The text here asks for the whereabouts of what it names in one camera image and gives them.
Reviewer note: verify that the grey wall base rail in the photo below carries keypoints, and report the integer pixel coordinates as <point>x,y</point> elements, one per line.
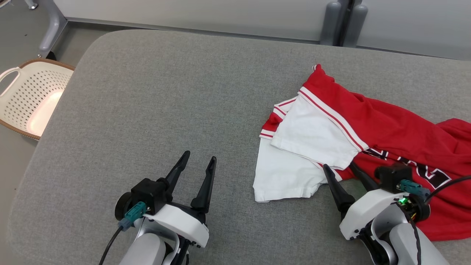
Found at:
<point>184,29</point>

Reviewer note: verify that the thick grey desk leg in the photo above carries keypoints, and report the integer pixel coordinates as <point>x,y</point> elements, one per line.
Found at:
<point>53,25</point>

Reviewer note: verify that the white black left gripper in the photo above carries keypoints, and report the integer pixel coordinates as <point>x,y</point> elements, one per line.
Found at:
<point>184,224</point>

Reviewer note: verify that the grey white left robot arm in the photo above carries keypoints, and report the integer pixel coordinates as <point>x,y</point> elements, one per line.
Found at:
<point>145,250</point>

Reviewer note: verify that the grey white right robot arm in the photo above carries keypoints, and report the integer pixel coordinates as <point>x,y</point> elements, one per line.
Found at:
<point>408,246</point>

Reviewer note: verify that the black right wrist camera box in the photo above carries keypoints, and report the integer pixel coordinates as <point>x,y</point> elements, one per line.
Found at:
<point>392,176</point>

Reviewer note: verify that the red jersey with white sleeves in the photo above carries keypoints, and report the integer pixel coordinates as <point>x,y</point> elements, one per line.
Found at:
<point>386,125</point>

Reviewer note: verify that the grey fabric sofa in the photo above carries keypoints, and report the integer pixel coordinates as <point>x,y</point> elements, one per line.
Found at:
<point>165,110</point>

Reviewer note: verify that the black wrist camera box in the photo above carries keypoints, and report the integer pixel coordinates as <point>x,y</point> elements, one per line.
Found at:
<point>149,193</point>
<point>392,176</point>

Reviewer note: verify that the cream perforated laundry basket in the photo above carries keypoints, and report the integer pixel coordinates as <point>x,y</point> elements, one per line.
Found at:
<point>29,99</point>

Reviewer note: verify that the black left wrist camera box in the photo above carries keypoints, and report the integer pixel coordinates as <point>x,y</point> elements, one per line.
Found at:
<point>149,193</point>

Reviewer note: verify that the thin grey metal leg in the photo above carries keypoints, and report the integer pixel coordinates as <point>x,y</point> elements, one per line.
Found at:
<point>31,4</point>

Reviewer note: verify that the grey partition post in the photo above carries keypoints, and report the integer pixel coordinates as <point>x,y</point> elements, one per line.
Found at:
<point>331,22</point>

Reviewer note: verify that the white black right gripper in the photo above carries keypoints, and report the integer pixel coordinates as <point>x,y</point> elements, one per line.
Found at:
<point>362,213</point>

